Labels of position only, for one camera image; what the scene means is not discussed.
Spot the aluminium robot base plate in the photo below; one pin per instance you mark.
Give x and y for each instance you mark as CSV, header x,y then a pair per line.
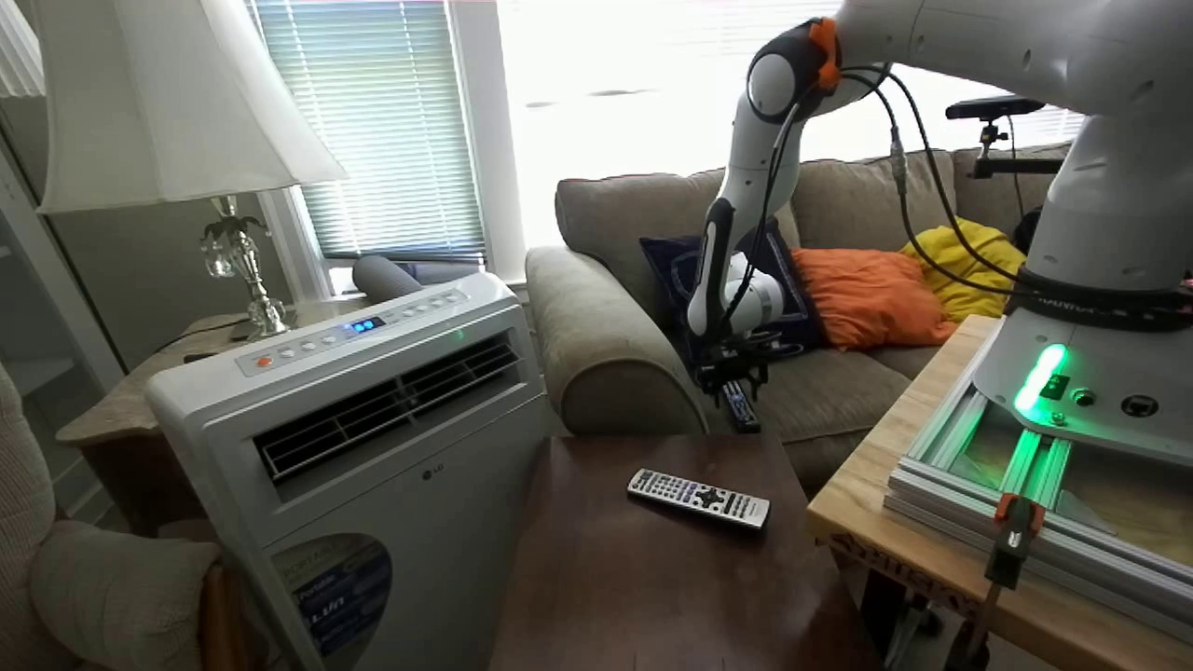
x,y
1067,496

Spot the orange pillow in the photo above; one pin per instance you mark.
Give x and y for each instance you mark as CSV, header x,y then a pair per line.
x,y
869,298

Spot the dark wooden side table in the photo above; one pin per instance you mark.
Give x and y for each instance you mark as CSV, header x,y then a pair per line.
x,y
673,584

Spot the light wooden robot table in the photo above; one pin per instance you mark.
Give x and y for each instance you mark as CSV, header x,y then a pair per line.
x,y
869,509

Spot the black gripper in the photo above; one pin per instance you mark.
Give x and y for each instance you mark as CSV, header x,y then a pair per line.
x,y
747,350

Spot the white portable air conditioner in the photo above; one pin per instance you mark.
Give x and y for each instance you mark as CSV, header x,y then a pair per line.
x,y
375,496

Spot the beige armchair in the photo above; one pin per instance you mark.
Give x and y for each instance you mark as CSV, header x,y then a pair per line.
x,y
87,584

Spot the black camera on tripod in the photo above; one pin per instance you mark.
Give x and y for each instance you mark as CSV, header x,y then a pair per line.
x,y
992,113

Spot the black remote control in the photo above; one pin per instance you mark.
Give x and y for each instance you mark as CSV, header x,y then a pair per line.
x,y
742,411

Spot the navy blue pillow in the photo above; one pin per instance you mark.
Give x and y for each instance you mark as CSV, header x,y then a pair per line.
x,y
673,281

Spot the white window blinds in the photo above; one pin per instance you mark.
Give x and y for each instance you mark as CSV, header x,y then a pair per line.
x,y
375,123

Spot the silver remote control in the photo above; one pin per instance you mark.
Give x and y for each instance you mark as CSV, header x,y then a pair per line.
x,y
699,496

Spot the wooden lamp end table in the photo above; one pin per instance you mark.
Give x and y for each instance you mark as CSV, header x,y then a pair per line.
x,y
126,411

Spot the beige fabric sofa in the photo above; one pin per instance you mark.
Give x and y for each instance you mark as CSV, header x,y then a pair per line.
x,y
608,360

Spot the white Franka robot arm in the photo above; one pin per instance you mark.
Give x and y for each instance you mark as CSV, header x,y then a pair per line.
x,y
1105,225

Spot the table lamp white shade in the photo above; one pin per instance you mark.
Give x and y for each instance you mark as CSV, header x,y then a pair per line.
x,y
161,113

